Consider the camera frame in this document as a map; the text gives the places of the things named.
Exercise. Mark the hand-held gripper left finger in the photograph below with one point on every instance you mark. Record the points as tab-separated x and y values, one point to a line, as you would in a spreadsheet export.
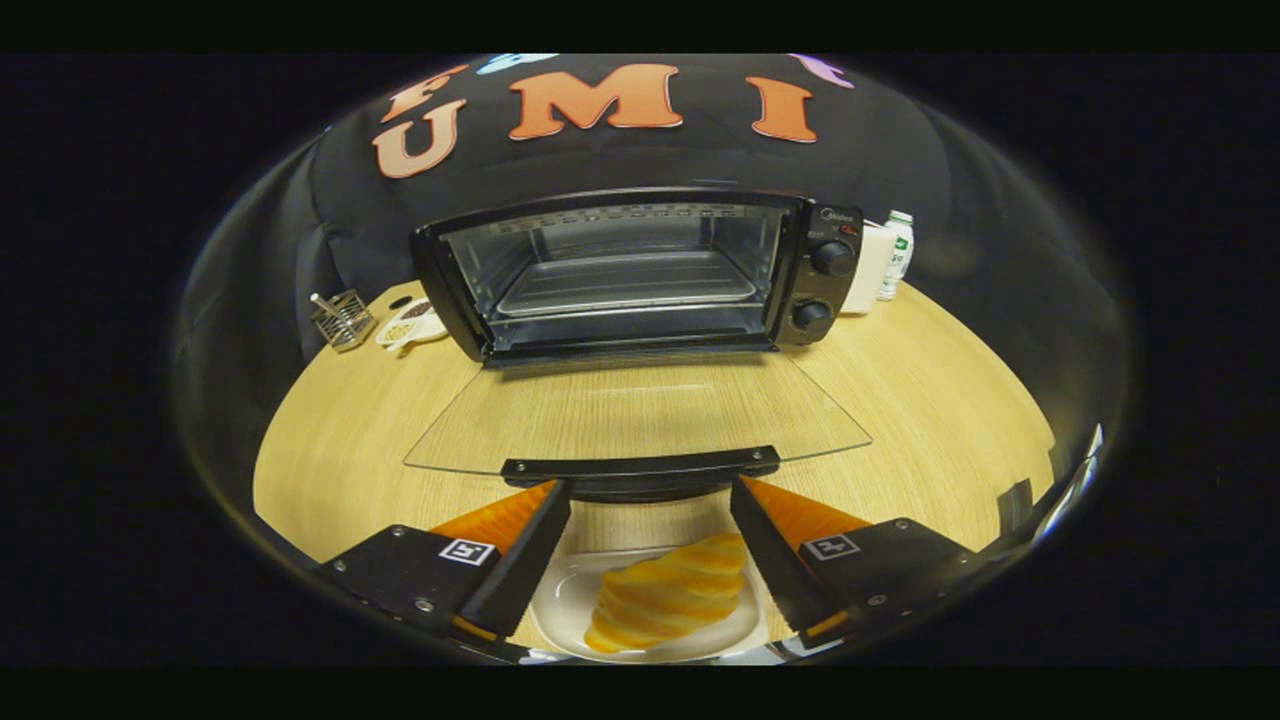
525	565

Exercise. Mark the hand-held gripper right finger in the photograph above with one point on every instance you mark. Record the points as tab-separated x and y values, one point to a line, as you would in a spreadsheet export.
770	560

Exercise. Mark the golden croissant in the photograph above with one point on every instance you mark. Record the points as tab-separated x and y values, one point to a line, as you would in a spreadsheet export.
670	595

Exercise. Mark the black toaster oven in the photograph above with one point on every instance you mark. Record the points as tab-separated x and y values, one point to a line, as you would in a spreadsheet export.
830	290

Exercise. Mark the white pop-up toaster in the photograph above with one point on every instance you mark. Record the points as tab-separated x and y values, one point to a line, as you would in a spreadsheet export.
868	270

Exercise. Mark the white plate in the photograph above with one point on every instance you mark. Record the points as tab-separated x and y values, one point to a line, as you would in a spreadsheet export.
562	605

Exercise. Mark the white divided snack dish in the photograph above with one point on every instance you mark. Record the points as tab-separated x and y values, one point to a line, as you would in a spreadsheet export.
415	325

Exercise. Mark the white bottle green label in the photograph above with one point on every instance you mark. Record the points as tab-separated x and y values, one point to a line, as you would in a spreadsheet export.
896	255

